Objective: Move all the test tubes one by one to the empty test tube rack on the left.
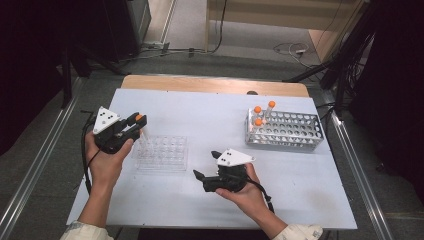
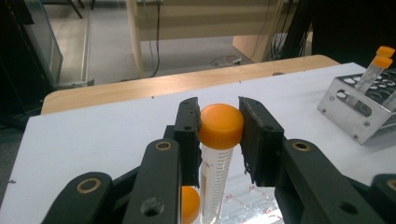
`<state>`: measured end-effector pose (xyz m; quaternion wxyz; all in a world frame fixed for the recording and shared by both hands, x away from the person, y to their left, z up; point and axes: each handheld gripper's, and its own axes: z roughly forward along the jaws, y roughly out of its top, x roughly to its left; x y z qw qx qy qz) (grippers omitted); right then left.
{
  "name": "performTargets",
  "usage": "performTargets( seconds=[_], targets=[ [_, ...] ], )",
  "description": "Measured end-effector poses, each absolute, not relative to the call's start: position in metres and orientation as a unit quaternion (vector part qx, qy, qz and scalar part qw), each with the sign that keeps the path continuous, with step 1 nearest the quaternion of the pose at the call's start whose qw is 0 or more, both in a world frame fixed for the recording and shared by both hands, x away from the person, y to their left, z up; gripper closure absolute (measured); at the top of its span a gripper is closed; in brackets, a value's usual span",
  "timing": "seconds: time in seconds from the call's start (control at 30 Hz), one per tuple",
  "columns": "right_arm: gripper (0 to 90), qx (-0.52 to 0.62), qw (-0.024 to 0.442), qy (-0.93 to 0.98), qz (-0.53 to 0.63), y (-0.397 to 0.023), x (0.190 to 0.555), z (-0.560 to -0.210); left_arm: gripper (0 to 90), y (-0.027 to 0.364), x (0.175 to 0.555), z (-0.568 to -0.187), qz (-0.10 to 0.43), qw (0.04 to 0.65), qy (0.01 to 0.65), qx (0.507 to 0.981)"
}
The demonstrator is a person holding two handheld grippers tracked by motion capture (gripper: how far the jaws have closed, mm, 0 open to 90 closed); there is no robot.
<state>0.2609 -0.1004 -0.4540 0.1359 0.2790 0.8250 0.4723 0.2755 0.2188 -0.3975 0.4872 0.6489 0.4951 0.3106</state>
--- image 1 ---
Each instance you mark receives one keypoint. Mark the white board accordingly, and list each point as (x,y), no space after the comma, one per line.
(300,186)

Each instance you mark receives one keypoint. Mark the orange-capped clear tube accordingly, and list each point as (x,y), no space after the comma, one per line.
(257,109)
(139,117)
(258,122)
(271,104)

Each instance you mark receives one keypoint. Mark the clear plastic tube rack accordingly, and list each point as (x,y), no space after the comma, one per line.
(163,155)

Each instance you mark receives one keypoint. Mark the metal floor rail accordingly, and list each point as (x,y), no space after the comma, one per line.
(36,163)
(343,136)

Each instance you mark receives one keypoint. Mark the person's left hand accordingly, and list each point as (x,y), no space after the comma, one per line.
(106,166)

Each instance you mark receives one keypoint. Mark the black metal stand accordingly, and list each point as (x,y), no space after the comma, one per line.
(66,83)

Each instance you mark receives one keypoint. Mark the metal tube rack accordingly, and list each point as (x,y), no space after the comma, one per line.
(296,131)

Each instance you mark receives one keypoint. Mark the light wooden desk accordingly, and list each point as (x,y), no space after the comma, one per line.
(266,13)

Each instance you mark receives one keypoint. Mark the person's right hand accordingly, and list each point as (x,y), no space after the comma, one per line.
(248,198)

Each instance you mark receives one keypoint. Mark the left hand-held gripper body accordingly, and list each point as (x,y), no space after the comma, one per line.
(108,138)

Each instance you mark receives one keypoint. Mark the dark curtain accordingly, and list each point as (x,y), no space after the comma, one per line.
(396,83)
(26,66)

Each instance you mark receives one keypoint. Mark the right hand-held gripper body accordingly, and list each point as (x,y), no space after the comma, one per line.
(230,178)

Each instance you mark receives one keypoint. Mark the black computer tower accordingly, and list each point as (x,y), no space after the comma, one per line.
(123,30)

